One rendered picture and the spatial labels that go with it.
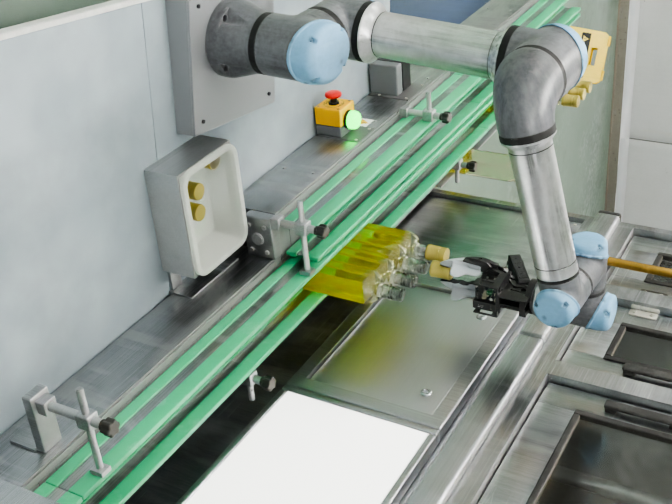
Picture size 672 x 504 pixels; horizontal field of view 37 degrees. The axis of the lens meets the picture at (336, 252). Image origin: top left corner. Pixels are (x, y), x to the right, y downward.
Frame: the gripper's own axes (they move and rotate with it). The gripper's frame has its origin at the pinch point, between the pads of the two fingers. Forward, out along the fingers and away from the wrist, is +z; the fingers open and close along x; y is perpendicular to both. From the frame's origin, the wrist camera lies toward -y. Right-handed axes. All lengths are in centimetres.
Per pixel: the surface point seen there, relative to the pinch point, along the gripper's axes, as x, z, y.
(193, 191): -28, 38, 31
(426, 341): 12.7, 1.4, 8.7
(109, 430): -16, 18, 82
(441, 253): -1.1, 3.4, -4.4
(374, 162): -13.3, 25.1, -16.7
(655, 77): 187, 87, -578
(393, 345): 12.7, 7.1, 12.7
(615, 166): 267, 112, -575
